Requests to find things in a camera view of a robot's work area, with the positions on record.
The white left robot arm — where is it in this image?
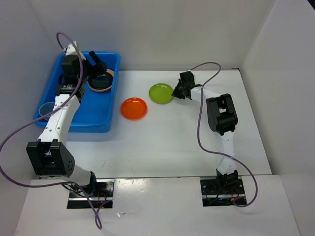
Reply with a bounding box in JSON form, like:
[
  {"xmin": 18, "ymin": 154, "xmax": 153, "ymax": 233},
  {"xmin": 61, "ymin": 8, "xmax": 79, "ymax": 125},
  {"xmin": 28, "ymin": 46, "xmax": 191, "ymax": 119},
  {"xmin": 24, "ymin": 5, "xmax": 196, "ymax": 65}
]
[{"xmin": 26, "ymin": 51, "xmax": 107, "ymax": 197}]

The orange plastic plate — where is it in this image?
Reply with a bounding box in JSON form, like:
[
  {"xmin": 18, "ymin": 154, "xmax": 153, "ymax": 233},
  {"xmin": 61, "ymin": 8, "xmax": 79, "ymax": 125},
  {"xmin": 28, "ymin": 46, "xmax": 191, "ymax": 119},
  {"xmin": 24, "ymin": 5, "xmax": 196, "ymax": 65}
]
[{"xmin": 120, "ymin": 97, "xmax": 148, "ymax": 120}]

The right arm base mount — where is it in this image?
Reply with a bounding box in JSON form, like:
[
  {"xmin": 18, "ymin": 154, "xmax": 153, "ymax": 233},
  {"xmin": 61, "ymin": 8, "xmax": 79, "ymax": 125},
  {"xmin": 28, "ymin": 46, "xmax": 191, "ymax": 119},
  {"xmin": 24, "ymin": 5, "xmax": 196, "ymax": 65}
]
[{"xmin": 200, "ymin": 177, "xmax": 247, "ymax": 207}]

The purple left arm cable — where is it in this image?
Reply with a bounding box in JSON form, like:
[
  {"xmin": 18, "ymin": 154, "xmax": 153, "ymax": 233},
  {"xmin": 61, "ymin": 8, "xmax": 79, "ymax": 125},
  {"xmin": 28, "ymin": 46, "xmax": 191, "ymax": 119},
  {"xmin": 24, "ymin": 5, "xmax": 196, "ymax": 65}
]
[{"xmin": 0, "ymin": 32, "xmax": 109, "ymax": 230}]

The blue plastic cup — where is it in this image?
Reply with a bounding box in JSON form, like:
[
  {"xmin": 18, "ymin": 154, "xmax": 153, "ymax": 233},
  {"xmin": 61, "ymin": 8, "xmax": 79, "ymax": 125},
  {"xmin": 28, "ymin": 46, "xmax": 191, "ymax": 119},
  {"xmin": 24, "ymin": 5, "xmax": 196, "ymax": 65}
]
[{"xmin": 39, "ymin": 102, "xmax": 55, "ymax": 116}]

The tan woven wicker tray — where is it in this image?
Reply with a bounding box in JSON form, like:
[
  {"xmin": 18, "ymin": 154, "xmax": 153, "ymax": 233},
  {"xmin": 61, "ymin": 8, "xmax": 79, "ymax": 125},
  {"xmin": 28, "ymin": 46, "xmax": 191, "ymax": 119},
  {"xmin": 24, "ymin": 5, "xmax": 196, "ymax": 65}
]
[{"xmin": 89, "ymin": 69, "xmax": 114, "ymax": 92}]

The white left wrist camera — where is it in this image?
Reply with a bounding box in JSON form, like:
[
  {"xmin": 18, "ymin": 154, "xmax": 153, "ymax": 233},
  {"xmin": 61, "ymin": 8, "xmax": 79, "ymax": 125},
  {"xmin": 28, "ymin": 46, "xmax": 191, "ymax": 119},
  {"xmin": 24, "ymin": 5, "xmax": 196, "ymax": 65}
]
[{"xmin": 65, "ymin": 41, "xmax": 86, "ymax": 60}]

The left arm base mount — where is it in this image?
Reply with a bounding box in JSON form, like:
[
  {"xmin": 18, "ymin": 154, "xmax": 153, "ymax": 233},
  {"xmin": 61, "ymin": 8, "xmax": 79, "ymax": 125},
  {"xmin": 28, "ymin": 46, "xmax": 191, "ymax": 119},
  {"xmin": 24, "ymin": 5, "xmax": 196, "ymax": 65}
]
[{"xmin": 64, "ymin": 178, "xmax": 115, "ymax": 209}]

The blue plastic bin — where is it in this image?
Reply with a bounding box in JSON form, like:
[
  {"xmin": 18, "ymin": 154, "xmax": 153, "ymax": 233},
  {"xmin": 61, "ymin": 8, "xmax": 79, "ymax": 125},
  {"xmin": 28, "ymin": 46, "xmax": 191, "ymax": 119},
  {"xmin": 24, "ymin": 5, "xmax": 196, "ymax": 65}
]
[{"xmin": 33, "ymin": 51, "xmax": 121, "ymax": 133}]

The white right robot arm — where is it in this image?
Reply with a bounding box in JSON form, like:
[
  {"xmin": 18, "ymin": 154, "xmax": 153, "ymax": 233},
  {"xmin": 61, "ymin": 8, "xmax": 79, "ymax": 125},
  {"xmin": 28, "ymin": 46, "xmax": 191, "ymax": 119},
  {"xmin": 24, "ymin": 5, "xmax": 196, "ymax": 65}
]
[{"xmin": 172, "ymin": 71, "xmax": 238, "ymax": 193}]

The green plastic plate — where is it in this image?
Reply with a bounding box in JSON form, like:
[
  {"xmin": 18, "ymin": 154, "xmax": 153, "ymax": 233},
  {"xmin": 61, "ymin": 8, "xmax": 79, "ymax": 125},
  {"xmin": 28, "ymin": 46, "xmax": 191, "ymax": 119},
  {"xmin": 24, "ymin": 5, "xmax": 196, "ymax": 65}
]
[{"xmin": 149, "ymin": 83, "xmax": 173, "ymax": 104}]

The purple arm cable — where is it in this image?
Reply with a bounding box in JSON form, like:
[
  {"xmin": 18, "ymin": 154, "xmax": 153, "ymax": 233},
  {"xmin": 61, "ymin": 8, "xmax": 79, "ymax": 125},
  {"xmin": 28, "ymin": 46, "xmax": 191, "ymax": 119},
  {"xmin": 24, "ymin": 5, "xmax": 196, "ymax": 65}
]
[
  {"xmin": 0, "ymin": 32, "xmax": 109, "ymax": 230},
  {"xmin": 191, "ymin": 62, "xmax": 258, "ymax": 208}
]

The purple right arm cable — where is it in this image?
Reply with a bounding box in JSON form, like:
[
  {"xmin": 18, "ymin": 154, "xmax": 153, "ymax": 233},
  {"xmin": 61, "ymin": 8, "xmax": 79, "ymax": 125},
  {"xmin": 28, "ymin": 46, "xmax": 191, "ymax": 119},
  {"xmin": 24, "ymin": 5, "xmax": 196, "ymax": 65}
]
[{"xmin": 191, "ymin": 62, "xmax": 258, "ymax": 208}]

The black plastic plate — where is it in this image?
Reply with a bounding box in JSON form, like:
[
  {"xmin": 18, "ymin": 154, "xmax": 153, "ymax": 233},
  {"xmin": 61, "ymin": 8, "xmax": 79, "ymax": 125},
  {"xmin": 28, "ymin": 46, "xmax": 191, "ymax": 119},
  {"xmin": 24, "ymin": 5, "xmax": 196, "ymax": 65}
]
[{"xmin": 89, "ymin": 75, "xmax": 113, "ymax": 90}]

